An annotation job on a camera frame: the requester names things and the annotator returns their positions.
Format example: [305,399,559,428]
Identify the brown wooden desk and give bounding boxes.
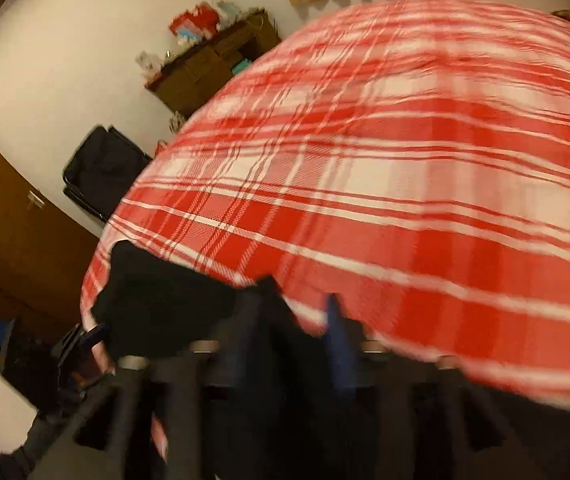
[145,8,282,118]

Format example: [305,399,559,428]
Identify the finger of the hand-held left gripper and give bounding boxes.
[57,322,112,368]

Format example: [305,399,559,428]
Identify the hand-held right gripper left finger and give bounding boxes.
[15,276,288,480]

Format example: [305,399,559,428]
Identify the red plaid blanket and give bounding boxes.
[80,0,570,413]

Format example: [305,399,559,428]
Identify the black suitcase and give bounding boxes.
[62,125,153,223]

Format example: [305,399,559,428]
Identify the red plastic bag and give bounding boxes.
[167,2,222,41]

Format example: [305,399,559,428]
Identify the black pants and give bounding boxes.
[90,239,278,362]

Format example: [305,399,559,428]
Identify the brown wooden door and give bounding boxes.
[0,110,102,351]

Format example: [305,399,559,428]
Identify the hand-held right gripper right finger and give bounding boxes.
[324,293,546,480]

